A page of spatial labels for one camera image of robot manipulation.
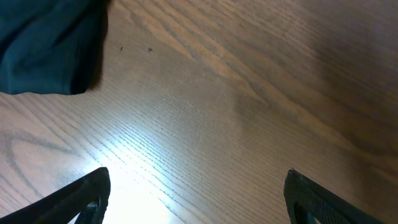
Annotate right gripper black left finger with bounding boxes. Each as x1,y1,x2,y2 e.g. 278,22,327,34
1,167,111,224

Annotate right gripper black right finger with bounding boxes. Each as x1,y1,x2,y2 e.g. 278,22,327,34
284,169,383,224

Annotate black leggings with red waistband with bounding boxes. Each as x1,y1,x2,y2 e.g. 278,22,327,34
1,0,109,95

